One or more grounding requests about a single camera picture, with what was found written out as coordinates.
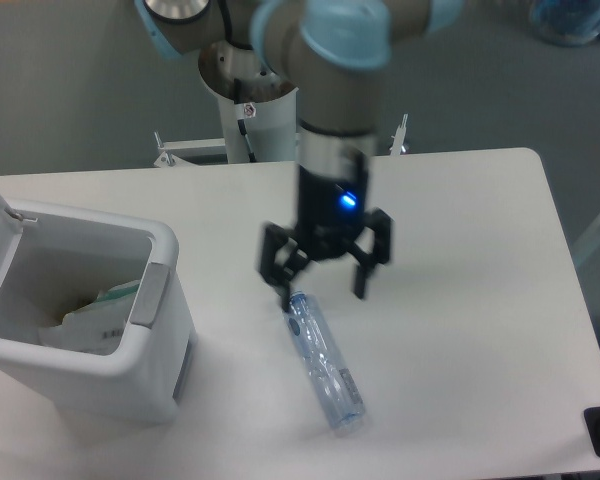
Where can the clear plastic bottle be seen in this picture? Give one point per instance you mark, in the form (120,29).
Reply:
(331,379)

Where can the blue plastic bag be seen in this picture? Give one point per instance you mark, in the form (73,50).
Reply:
(565,23)

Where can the white frame at right edge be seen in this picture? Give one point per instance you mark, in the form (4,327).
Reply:
(587,243)

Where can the white pedestal base frame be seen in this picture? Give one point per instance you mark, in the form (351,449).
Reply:
(194,152)

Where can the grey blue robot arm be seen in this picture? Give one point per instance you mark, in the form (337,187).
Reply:
(335,53)

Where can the white plastic packaging bag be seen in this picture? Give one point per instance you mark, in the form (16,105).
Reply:
(97,327)

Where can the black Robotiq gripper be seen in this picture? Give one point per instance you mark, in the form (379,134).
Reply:
(330,213)

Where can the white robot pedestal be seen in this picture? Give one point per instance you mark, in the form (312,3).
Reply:
(257,107)

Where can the white trash can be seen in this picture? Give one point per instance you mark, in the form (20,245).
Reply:
(55,259)

